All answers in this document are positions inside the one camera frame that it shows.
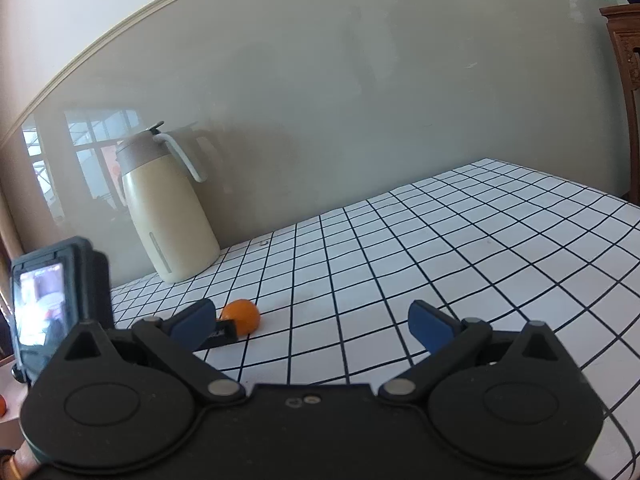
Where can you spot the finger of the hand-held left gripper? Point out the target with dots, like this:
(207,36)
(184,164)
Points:
(222,336)

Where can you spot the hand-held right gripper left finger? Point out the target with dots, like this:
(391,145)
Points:
(192,320)

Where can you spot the carved wooden furniture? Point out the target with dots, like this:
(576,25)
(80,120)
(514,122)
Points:
(627,60)

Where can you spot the white black-grid tablecloth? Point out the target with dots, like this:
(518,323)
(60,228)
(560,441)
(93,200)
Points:
(450,235)

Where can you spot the person's left forearm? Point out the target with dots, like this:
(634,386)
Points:
(15,466)

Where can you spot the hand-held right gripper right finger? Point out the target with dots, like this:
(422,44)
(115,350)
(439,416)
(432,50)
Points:
(430,322)

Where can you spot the medium orange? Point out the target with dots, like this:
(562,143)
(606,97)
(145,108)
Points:
(245,315)

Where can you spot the cream thermos jug grey lid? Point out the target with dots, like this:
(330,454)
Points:
(170,230)

